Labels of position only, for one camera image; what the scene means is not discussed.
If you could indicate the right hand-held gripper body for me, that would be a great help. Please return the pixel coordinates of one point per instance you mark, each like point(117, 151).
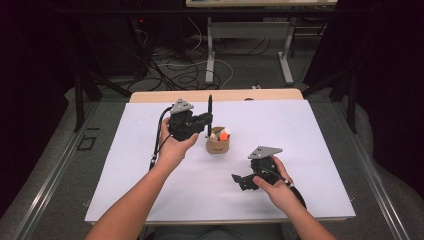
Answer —
point(265, 165)

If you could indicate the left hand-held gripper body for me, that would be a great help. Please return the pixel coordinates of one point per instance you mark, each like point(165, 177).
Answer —
point(183, 125)

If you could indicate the black pen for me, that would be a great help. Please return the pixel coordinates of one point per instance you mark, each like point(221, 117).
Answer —
point(210, 103)

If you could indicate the white green glue stick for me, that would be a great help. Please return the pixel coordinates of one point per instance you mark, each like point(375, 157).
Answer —
point(225, 131)

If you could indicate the brown pen holder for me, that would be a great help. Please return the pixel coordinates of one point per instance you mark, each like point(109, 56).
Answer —
point(218, 146)

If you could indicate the person's left hand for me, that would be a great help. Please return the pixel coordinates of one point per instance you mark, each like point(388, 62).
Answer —
point(173, 150)

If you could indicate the person's right hand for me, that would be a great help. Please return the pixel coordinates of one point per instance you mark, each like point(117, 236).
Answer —
point(281, 195)

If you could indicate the small white round object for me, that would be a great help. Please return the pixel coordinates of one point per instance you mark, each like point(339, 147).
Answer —
point(212, 136)

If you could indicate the wooden table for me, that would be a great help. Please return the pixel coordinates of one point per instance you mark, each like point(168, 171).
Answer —
point(233, 96)

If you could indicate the white board sheet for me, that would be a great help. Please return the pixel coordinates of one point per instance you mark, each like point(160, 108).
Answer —
point(300, 126)

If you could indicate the white background desk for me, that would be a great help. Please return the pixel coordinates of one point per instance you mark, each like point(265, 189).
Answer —
point(248, 30)

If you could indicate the black metal stand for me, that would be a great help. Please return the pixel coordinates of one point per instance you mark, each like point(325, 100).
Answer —
point(79, 100)
point(351, 100)

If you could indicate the dark computer case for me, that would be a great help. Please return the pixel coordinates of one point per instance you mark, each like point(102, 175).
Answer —
point(110, 46)

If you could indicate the dark curtain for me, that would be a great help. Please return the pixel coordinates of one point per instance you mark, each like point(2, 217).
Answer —
point(30, 83)
point(393, 66)

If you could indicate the metal floor rail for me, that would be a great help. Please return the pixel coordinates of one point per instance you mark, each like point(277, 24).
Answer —
point(50, 186)
point(373, 173)

